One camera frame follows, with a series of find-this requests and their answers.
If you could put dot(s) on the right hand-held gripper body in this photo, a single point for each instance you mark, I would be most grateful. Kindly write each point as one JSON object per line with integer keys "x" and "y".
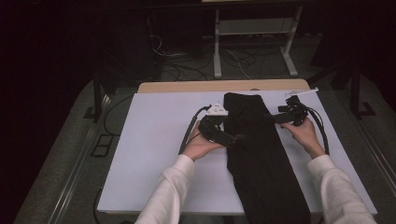
{"x": 294, "y": 112}

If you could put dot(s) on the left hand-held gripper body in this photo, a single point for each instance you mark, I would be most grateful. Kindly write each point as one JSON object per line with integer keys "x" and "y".
{"x": 213, "y": 127}

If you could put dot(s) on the black pants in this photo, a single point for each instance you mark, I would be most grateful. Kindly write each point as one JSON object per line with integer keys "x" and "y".
{"x": 258, "y": 155}

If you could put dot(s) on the person's left hand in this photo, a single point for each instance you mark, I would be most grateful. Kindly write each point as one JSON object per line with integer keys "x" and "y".
{"x": 199, "y": 146}

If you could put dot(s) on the person's right hand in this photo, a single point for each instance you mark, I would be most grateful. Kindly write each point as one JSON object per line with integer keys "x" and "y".
{"x": 303, "y": 137}

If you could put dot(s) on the wooden table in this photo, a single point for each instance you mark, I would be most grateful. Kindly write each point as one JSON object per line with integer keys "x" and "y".
{"x": 193, "y": 85}

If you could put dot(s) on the white board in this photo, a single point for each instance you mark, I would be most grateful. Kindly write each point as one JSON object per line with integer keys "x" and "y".
{"x": 155, "y": 140}

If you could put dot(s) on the black metal stand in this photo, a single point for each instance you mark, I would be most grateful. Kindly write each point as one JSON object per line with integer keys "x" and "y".
{"x": 355, "y": 93}
{"x": 97, "y": 99}

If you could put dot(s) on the white metal desk frame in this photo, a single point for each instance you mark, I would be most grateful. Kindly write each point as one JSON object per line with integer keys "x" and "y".
{"x": 255, "y": 26}

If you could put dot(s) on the metal floor rail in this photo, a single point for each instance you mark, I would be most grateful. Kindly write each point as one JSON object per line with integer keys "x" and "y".
{"x": 77, "y": 174}
{"x": 373, "y": 152}

